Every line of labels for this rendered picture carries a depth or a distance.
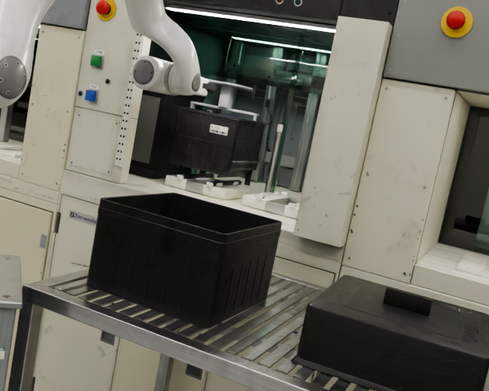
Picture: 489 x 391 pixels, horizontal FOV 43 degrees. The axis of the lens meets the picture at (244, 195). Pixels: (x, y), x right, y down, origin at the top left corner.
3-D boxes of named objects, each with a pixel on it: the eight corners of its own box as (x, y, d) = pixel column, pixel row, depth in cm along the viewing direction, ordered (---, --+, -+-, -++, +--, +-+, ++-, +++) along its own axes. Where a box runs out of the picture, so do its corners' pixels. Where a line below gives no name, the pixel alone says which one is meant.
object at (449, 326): (289, 361, 102) (306, 285, 100) (332, 318, 129) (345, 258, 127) (478, 426, 92) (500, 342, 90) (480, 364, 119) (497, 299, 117)
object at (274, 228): (161, 264, 145) (173, 192, 143) (268, 299, 134) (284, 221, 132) (82, 284, 120) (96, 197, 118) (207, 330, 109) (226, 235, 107)
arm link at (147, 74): (189, 65, 163) (160, 60, 167) (163, 57, 151) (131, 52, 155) (184, 97, 164) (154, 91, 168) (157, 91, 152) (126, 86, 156)
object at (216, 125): (161, 174, 196) (179, 73, 192) (192, 173, 215) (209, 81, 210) (230, 191, 187) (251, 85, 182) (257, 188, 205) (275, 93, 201)
